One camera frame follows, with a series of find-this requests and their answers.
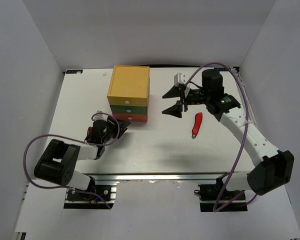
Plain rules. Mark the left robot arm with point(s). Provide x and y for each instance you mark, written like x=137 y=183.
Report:
x=58 y=161

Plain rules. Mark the left blue table sticker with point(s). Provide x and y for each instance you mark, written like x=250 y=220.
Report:
x=74 y=71

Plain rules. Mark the right blue table sticker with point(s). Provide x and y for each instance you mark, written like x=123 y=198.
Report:
x=222 y=69

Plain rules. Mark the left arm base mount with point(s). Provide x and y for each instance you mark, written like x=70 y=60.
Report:
x=103 y=198

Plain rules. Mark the red utility knife left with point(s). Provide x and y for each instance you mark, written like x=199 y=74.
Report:
x=89 y=131

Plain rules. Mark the red utility knife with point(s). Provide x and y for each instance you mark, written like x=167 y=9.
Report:
x=197 y=124
x=89 y=131

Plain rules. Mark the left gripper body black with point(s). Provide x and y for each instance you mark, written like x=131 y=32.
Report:
x=112 y=130

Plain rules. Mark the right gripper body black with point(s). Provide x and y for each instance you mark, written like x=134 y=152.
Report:
x=198 y=96

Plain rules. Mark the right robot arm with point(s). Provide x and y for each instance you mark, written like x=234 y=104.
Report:
x=272 y=167

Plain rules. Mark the yellow drawer cabinet shell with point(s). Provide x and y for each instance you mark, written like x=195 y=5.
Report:
x=129 y=81

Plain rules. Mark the red utility knife centre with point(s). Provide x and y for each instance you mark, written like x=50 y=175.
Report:
x=197 y=124

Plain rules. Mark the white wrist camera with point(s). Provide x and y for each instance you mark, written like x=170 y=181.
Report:
x=100 y=116
x=180 y=82

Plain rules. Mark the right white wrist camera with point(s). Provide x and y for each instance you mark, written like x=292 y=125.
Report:
x=180 y=82

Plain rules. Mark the red bottom drawer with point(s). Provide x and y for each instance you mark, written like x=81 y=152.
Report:
x=131 y=117

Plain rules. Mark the yellow top drawer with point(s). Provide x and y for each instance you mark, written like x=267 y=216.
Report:
x=127 y=101

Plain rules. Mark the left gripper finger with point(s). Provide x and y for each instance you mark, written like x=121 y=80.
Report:
x=122 y=130
x=121 y=123

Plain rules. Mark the aluminium front rail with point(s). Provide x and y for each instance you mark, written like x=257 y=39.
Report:
x=155 y=177

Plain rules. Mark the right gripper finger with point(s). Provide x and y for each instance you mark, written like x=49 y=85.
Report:
x=175 y=110
x=174 y=92

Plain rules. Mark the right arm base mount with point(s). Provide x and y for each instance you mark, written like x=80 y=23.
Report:
x=208 y=194

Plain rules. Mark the blue table sticker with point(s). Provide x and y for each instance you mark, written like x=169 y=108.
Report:
x=74 y=71
x=222 y=69

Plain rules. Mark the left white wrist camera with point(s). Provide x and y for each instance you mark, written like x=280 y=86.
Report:
x=100 y=116

